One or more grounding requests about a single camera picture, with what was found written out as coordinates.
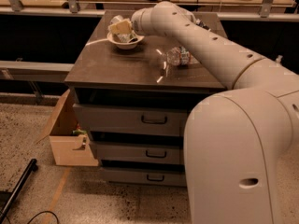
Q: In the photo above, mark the middle grey drawer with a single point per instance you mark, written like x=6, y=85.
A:
x=109, y=151

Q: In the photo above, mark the grey drawer cabinet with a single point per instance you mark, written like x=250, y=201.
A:
x=106, y=75

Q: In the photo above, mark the clear plastic water bottle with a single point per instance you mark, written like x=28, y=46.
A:
x=178, y=56

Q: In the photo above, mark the green item in box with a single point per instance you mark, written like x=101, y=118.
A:
x=78, y=131

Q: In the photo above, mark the white paper bowl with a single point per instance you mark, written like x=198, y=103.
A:
x=124, y=45

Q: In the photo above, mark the top grey drawer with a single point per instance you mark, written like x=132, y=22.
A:
x=133, y=120

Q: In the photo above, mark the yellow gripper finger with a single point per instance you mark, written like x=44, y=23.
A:
x=123, y=27

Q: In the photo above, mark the open cardboard box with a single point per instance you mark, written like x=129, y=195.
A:
x=67, y=149

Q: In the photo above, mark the grey drawer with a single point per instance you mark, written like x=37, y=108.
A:
x=109, y=151
x=144, y=176
x=133, y=120

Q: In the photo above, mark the bottom grey drawer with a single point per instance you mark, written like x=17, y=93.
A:
x=144, y=176

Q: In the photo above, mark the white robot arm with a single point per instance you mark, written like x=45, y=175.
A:
x=233, y=139

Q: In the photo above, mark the black pole on floor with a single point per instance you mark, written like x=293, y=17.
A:
x=7, y=198

